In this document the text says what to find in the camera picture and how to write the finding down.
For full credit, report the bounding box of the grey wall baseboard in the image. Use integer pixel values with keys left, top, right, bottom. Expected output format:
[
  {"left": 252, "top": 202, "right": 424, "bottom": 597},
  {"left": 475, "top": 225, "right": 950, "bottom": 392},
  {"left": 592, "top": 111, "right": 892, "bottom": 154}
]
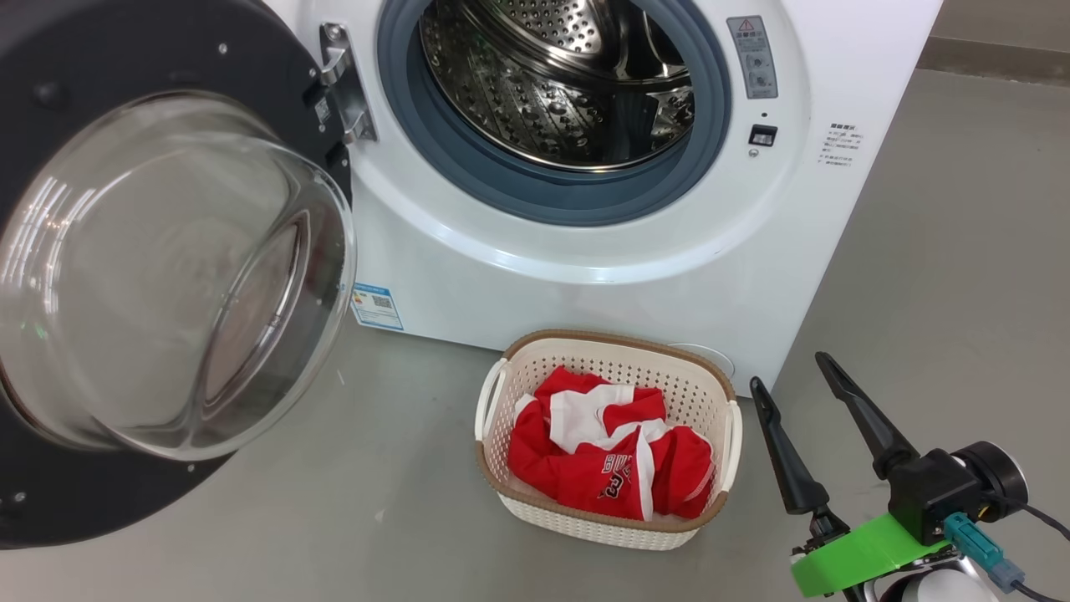
[{"left": 915, "top": 35, "right": 1070, "bottom": 88}]

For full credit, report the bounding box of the round white filter cover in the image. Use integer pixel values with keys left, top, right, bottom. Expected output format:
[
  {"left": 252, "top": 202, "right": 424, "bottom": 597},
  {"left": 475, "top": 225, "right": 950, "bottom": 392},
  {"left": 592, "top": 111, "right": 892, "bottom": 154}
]
[{"left": 669, "top": 343, "right": 736, "bottom": 380}]

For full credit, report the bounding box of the teal cable connector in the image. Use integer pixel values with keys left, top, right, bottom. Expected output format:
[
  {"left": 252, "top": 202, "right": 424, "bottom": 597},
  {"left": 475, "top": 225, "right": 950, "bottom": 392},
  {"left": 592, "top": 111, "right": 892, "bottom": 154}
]
[{"left": 945, "top": 512, "right": 1026, "bottom": 594}]

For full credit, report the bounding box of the washer drum opening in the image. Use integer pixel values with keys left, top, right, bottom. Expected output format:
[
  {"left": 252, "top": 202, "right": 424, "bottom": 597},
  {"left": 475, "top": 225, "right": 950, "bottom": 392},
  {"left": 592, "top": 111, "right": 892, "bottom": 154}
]
[{"left": 376, "top": 0, "right": 733, "bottom": 228}]

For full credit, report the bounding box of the metal door hinge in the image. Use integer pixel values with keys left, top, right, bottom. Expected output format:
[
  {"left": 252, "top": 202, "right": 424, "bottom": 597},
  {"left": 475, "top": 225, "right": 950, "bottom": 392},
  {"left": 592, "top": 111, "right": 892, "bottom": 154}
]
[{"left": 318, "top": 23, "right": 379, "bottom": 145}]

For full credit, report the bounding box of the red and white jersey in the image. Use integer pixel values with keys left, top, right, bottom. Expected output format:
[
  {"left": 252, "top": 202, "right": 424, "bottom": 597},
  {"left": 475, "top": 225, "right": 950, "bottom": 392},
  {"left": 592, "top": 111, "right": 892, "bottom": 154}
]
[{"left": 507, "top": 365, "right": 716, "bottom": 522}]

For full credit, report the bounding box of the steel washer drum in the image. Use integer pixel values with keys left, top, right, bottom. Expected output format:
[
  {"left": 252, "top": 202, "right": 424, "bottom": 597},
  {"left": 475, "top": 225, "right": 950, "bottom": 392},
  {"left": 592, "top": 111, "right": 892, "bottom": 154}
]
[{"left": 418, "top": 0, "right": 696, "bottom": 174}]

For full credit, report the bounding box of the grey warning sticker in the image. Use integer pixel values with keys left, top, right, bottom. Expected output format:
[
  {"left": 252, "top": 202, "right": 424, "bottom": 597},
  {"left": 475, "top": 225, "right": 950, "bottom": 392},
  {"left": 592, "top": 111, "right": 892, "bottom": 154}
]
[{"left": 726, "top": 15, "right": 778, "bottom": 99}]

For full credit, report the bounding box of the white front-load washing machine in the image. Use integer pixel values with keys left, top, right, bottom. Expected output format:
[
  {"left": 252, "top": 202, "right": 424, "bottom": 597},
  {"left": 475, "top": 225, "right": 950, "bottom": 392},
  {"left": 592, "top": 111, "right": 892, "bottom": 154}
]
[{"left": 259, "top": 0, "right": 945, "bottom": 398}]

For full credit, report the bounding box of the thin black cable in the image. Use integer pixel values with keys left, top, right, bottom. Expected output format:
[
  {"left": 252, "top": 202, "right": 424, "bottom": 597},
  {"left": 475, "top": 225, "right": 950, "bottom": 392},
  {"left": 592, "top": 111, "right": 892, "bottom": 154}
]
[{"left": 1016, "top": 500, "right": 1070, "bottom": 602}]

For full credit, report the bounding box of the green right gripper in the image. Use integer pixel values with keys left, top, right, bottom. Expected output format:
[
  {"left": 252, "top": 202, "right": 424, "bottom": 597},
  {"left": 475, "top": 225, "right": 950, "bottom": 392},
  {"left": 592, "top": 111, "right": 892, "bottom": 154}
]
[{"left": 749, "top": 351, "right": 1030, "bottom": 597}]

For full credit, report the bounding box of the blue energy label sticker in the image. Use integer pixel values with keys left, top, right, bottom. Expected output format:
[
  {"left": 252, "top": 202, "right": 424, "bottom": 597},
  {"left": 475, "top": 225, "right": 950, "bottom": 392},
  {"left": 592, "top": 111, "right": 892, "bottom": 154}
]
[{"left": 351, "top": 282, "right": 405, "bottom": 332}]

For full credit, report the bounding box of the black washer door with glass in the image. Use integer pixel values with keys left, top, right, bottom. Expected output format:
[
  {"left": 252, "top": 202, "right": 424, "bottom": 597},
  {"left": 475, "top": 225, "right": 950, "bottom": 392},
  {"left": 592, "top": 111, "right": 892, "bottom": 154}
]
[{"left": 0, "top": 0, "right": 359, "bottom": 551}]

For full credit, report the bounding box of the cream laundry basket brown rim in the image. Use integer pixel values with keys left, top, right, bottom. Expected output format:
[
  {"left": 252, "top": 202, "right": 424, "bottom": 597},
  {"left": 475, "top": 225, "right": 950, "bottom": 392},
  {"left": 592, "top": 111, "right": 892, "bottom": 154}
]
[{"left": 474, "top": 329, "right": 743, "bottom": 551}]

